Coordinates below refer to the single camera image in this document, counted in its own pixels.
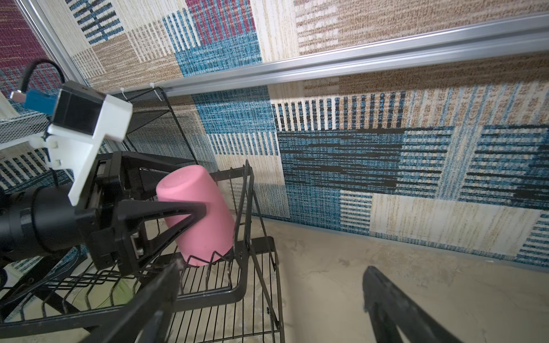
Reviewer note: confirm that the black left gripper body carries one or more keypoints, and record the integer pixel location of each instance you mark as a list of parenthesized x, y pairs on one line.
[(105, 187)]

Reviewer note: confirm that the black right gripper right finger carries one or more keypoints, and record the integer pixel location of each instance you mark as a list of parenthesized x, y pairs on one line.
[(394, 315)]

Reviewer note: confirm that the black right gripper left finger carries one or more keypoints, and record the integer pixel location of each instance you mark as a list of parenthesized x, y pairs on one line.
[(147, 317)]

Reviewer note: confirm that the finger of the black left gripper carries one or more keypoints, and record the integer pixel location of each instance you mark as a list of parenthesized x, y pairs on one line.
[(134, 248), (146, 170)]

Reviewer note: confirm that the pink plastic cup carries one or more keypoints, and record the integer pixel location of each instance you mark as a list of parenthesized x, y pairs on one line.
[(210, 234)]

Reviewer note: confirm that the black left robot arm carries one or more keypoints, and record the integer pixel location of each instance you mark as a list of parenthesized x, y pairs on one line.
[(41, 222)]

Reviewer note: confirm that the black two-tier dish rack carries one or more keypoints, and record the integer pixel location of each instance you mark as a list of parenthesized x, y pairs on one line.
[(232, 299)]

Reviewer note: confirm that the black mesh shelf unit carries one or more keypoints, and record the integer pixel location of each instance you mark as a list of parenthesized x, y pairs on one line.
[(167, 126)]

